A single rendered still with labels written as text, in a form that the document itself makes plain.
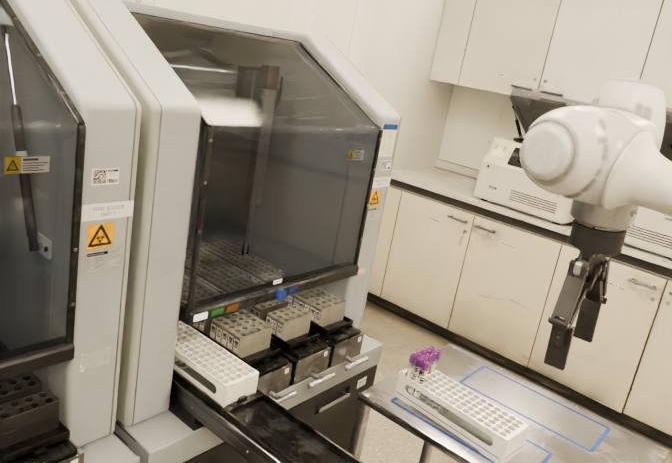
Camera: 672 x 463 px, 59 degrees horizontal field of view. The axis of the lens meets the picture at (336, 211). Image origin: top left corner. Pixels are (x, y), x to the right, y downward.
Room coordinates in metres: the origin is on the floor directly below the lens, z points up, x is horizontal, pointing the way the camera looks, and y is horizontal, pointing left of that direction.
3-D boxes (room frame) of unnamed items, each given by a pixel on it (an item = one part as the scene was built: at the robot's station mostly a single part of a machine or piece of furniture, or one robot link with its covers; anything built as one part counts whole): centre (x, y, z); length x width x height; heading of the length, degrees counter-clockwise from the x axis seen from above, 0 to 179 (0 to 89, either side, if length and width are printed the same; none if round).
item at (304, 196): (1.57, 0.29, 1.28); 0.61 x 0.51 x 0.63; 143
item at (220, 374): (1.25, 0.25, 0.83); 0.30 x 0.10 x 0.06; 53
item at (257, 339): (1.36, 0.15, 0.85); 0.12 x 0.02 x 0.06; 143
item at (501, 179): (3.44, -1.16, 1.22); 0.62 x 0.56 x 0.64; 141
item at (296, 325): (1.48, 0.06, 0.85); 0.12 x 0.02 x 0.06; 142
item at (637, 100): (0.86, -0.38, 1.54); 0.13 x 0.11 x 0.16; 138
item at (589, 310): (0.93, -0.44, 1.23); 0.03 x 0.01 x 0.07; 53
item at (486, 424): (1.21, -0.36, 0.85); 0.30 x 0.10 x 0.06; 47
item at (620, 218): (0.87, -0.39, 1.44); 0.09 x 0.09 x 0.06
